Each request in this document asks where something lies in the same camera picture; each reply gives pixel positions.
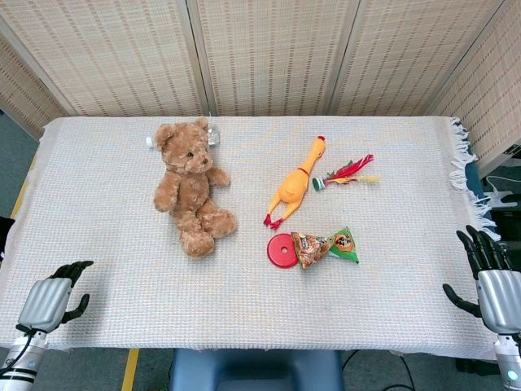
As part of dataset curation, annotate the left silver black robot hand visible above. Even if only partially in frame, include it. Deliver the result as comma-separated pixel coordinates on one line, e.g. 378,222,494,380
17,260,94,333

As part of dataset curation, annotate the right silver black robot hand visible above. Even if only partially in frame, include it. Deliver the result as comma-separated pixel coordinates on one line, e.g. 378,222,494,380
442,225,521,335

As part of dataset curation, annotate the brown teddy bear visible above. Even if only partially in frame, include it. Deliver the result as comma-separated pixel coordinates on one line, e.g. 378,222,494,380
153,116,237,258

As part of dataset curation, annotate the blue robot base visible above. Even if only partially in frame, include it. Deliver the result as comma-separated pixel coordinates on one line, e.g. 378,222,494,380
169,349,345,391

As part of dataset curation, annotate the yellow rubber chicken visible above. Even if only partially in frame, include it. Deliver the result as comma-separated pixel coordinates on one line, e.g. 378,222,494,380
263,135,327,230

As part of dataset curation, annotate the white metal stand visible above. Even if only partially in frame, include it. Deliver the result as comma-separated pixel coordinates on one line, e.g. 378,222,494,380
479,175,521,209

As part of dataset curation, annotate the green orange snack bag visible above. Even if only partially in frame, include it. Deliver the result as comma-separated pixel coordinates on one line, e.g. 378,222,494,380
291,226,361,270

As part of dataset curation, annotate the red feather shuttlecock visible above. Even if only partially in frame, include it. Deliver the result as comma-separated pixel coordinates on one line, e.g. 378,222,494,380
312,153,381,191

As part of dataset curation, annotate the white woven tablecloth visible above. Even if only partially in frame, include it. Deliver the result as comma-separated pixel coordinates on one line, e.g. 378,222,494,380
0,116,502,361

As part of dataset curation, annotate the red plastic disc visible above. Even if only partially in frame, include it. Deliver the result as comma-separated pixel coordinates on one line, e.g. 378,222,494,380
266,231,303,269

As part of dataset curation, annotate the clear plastic bottle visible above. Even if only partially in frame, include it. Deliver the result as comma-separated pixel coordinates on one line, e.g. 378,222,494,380
145,124,221,150

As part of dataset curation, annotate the beige woven folding screen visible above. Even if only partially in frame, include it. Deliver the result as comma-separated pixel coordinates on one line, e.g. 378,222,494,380
0,0,521,178

